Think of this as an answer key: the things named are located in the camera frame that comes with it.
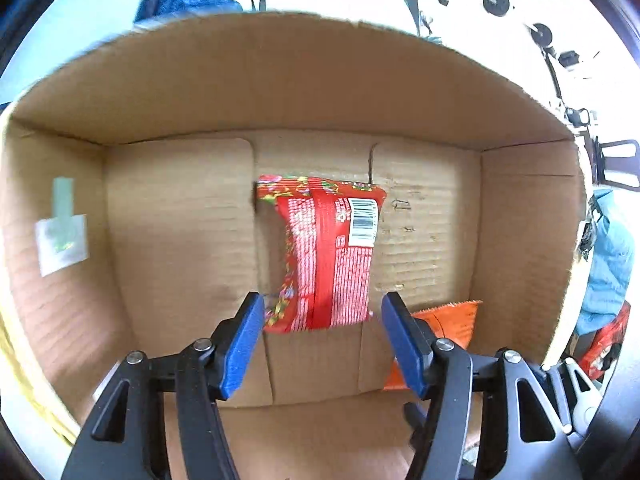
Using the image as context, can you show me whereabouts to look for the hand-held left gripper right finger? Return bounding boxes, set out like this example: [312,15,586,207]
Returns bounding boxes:
[381,291,583,480]

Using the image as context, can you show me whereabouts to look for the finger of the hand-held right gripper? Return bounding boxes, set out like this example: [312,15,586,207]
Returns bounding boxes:
[542,357,603,448]

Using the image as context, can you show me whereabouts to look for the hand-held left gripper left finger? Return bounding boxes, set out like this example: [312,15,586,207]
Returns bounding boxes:
[60,291,266,480]

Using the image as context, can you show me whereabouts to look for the red snack packet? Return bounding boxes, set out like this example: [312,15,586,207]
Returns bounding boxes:
[254,174,388,335]

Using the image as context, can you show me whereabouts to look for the brown cardboard box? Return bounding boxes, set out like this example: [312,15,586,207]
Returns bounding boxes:
[0,10,596,480]

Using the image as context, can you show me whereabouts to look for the orange snack packet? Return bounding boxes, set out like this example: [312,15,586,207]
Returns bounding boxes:
[382,300,485,392]

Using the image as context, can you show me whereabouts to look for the red printed packet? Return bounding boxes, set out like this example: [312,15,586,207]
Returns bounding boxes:
[575,302,632,381]

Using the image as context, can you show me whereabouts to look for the blue packet outside box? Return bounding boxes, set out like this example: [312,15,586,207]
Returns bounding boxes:
[575,189,637,337]

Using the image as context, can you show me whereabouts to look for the white paper label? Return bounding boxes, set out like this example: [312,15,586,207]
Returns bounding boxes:
[34,177,90,278]

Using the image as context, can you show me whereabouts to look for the yellow cloth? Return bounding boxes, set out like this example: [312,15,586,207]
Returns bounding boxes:
[0,310,81,447]

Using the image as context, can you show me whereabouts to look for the dark blue cloth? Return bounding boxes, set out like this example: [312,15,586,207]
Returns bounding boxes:
[134,0,245,23]

